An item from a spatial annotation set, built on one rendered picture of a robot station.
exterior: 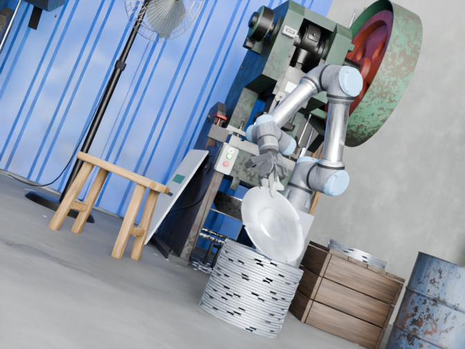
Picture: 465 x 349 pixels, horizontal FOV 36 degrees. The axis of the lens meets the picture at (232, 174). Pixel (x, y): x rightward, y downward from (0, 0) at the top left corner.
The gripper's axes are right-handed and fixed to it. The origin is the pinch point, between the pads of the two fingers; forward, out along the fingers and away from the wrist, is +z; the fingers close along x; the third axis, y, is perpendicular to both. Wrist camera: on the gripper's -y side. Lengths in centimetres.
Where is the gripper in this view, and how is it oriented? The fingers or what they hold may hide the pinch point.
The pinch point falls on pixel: (270, 194)
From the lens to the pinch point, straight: 258.3
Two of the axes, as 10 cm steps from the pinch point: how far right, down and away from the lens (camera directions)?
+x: -6.6, 4.6, 5.9
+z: 0.8, 8.2, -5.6
